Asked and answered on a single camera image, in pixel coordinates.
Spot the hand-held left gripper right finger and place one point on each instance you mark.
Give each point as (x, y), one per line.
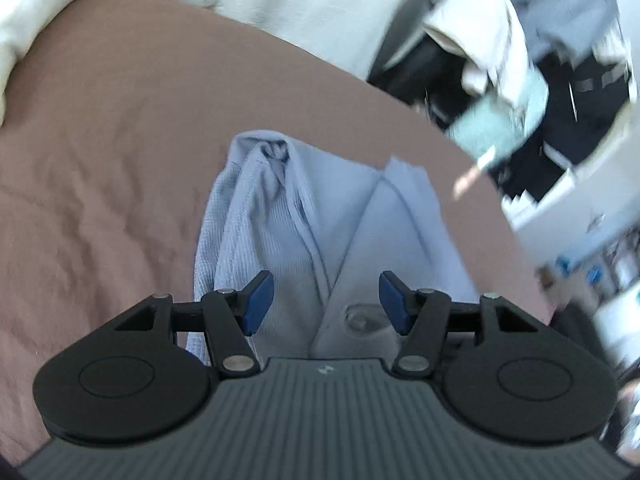
(392, 305)

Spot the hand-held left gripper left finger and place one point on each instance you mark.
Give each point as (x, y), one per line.
(259, 305)

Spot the light blue knit garment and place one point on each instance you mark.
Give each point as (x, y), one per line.
(280, 220)

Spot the pile of clothes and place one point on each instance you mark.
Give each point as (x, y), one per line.
(580, 110)

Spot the white box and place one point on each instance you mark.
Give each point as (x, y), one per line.
(565, 210)

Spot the teal cloth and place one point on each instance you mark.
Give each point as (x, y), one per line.
(495, 125)

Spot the brown bed sheet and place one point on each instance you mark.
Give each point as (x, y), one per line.
(100, 160)

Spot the cream cloth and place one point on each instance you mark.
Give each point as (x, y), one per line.
(480, 35)

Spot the grey blue garment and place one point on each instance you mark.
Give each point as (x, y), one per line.
(555, 5)

